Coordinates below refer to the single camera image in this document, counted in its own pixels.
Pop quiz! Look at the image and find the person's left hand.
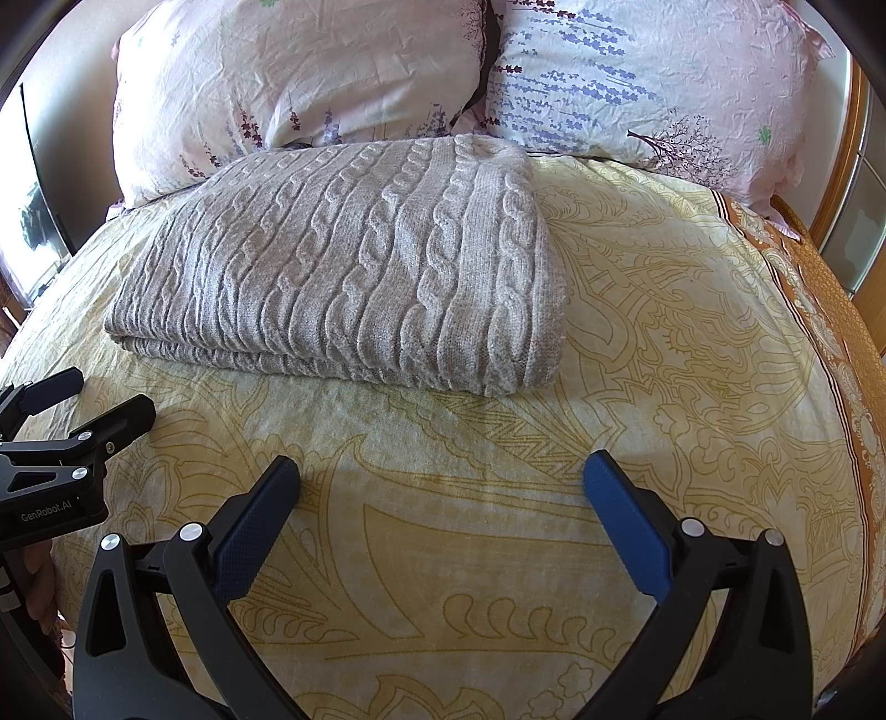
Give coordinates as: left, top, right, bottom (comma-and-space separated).
20, 536, 65, 632

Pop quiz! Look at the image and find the yellow patterned bed sheet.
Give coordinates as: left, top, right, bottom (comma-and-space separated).
0, 148, 886, 720

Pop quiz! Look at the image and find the lavender print pillow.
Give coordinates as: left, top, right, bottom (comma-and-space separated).
450, 0, 835, 219

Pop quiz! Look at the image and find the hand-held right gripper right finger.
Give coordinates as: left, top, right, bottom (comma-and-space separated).
578, 450, 812, 720

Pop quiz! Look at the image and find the black flat screen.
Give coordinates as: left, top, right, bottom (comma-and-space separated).
15, 79, 79, 309

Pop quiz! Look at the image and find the wooden bed headboard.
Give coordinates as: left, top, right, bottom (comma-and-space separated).
806, 59, 873, 240

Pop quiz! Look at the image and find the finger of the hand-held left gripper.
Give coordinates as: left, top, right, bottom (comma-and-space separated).
0, 393, 157, 490
0, 367, 85, 441

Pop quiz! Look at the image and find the grey glass panel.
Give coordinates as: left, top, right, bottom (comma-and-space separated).
823, 42, 886, 300

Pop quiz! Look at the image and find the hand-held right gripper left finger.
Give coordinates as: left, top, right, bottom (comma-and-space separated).
73, 455, 303, 720

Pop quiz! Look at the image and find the beige cable-knit sweater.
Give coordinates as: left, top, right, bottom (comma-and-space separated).
104, 133, 570, 399

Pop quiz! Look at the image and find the pink floral pillow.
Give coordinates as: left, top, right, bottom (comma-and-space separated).
111, 0, 494, 209

